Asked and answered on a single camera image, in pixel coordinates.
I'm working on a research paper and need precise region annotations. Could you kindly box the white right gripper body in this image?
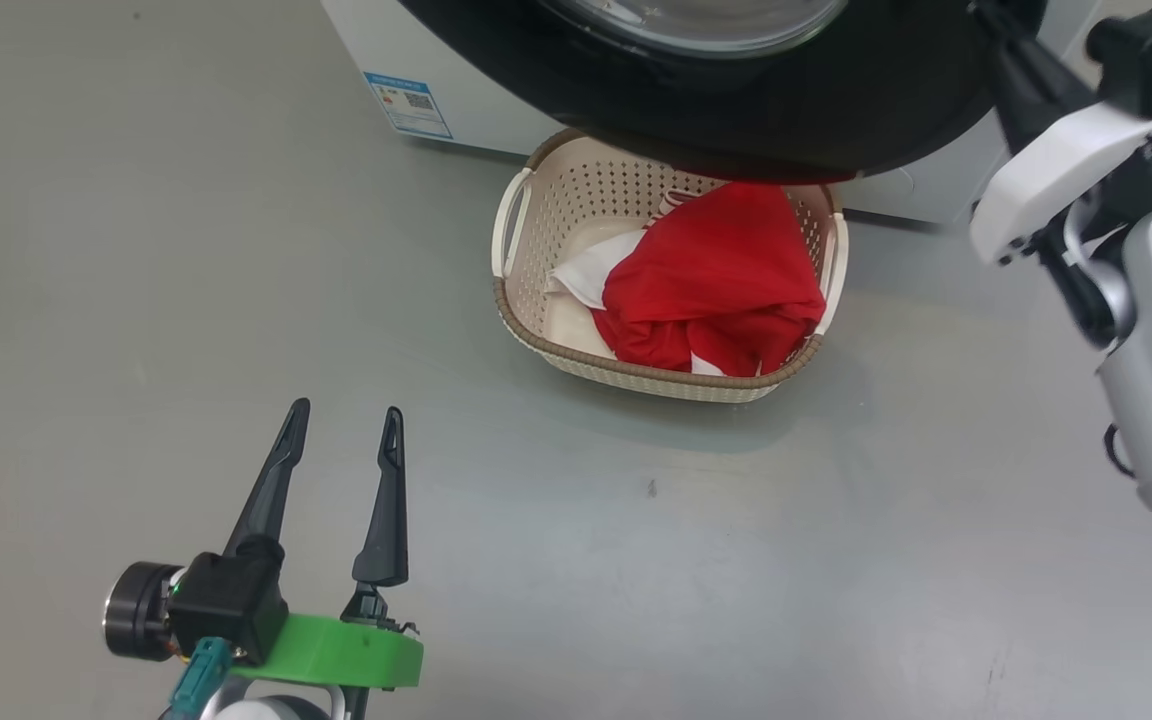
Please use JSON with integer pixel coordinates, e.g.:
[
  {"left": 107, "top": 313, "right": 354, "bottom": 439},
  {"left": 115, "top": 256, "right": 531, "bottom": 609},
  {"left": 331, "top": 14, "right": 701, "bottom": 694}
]
[{"left": 969, "top": 100, "right": 1152, "bottom": 266}]

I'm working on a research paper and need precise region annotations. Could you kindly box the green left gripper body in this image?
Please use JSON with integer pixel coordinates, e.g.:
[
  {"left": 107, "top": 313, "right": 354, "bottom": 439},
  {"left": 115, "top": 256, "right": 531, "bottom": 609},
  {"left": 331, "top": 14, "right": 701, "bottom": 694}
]
[{"left": 231, "top": 612, "right": 425, "bottom": 691}]

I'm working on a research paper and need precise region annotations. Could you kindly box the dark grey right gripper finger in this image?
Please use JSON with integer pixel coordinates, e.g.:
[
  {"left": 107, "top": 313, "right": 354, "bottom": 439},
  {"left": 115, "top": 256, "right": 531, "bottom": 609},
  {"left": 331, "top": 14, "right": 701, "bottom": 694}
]
[
  {"left": 991, "top": 50, "right": 1037, "bottom": 151},
  {"left": 976, "top": 0, "right": 1097, "bottom": 106}
]

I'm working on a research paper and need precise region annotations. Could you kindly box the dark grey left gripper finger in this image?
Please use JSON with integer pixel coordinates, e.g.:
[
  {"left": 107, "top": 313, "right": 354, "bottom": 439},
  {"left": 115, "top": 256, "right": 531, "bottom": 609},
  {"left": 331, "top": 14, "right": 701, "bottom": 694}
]
[
  {"left": 341, "top": 406, "right": 410, "bottom": 626},
  {"left": 223, "top": 398, "right": 312, "bottom": 561}
]

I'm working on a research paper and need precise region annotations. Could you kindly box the dark round washing machine door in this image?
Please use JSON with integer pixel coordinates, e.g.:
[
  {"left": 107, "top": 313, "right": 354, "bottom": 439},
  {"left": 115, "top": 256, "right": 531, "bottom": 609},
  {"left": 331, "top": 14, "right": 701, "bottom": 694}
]
[{"left": 396, "top": 0, "right": 1049, "bottom": 185}]

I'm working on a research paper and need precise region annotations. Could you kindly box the red jersey with white trim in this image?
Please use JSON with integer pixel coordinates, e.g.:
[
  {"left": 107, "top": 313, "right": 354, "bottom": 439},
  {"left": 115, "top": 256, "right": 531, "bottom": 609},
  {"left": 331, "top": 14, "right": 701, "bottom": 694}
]
[{"left": 591, "top": 180, "right": 827, "bottom": 378}]

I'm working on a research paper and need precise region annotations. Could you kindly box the cream perforated laundry basket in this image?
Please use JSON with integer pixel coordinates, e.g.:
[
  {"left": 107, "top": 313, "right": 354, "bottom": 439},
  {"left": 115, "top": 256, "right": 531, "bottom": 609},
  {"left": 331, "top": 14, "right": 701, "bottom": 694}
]
[{"left": 491, "top": 128, "right": 849, "bottom": 403}]

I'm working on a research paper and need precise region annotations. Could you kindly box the white front-load washing machine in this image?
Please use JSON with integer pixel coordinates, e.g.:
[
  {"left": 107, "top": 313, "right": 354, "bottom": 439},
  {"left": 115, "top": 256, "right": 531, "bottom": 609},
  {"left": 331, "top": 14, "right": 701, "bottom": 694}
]
[{"left": 321, "top": 0, "right": 1102, "bottom": 226}]

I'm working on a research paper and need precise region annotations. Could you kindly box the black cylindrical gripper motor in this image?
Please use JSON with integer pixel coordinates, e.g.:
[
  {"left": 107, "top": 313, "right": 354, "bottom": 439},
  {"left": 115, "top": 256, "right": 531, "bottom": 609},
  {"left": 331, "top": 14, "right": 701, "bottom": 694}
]
[{"left": 102, "top": 561, "right": 185, "bottom": 662}]

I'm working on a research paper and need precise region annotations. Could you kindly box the blue energy label sticker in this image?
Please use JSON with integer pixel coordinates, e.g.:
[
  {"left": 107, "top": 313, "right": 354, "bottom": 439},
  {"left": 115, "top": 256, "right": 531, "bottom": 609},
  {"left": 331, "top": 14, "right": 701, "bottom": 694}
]
[{"left": 363, "top": 71, "right": 454, "bottom": 140}]

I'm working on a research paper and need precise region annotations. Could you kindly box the teal left cable connector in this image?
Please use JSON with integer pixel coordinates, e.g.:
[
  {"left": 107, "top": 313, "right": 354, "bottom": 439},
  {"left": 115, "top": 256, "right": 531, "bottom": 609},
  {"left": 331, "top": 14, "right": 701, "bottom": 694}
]
[{"left": 168, "top": 638, "right": 234, "bottom": 716}]

